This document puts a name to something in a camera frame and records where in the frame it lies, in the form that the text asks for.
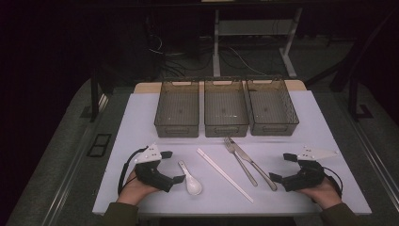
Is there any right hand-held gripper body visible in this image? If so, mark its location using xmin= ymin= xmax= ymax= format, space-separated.
xmin=281 ymin=144 xmax=341 ymax=193

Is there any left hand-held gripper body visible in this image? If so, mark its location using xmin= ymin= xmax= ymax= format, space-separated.
xmin=134 ymin=143 xmax=175 ymax=193

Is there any metal table knife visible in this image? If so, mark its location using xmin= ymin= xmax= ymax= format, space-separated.
xmin=228 ymin=137 xmax=279 ymax=192

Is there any white plastic spoon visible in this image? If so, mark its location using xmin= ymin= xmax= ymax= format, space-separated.
xmin=178 ymin=160 xmax=203 ymax=196

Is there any metal fork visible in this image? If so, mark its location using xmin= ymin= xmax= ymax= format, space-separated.
xmin=223 ymin=137 xmax=259 ymax=188

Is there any white chopstick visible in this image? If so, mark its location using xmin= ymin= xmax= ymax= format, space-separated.
xmin=196 ymin=148 xmax=252 ymax=203
xmin=198 ymin=148 xmax=254 ymax=202

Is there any translucent grey plastic bin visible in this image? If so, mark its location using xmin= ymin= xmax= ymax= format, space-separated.
xmin=245 ymin=78 xmax=300 ymax=137
xmin=153 ymin=80 xmax=200 ymax=138
xmin=203 ymin=79 xmax=250 ymax=138

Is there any person's right hand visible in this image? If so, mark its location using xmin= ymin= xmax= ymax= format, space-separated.
xmin=295 ymin=177 xmax=343 ymax=211

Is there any person's left hand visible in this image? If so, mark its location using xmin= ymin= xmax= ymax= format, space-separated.
xmin=116 ymin=169 xmax=161 ymax=206

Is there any black metal stand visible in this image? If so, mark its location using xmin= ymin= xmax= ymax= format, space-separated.
xmin=347 ymin=76 xmax=375 ymax=121

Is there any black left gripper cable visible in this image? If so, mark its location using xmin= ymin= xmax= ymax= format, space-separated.
xmin=117 ymin=145 xmax=149 ymax=196

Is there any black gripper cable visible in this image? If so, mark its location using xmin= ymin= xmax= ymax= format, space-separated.
xmin=117 ymin=145 xmax=149 ymax=196
xmin=323 ymin=166 xmax=344 ymax=200

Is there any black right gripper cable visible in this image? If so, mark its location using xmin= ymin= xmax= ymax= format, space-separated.
xmin=323 ymin=166 xmax=344 ymax=200

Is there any black floor socket frame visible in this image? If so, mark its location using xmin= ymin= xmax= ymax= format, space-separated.
xmin=87 ymin=133 xmax=113 ymax=158

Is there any tangle of black floor cables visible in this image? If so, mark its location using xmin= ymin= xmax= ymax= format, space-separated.
xmin=147 ymin=31 xmax=215 ymax=78

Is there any white floor cable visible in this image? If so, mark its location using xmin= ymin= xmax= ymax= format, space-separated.
xmin=230 ymin=46 xmax=267 ymax=76

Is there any white metal desk frame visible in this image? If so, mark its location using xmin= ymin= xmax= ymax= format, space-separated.
xmin=212 ymin=8 xmax=304 ymax=79

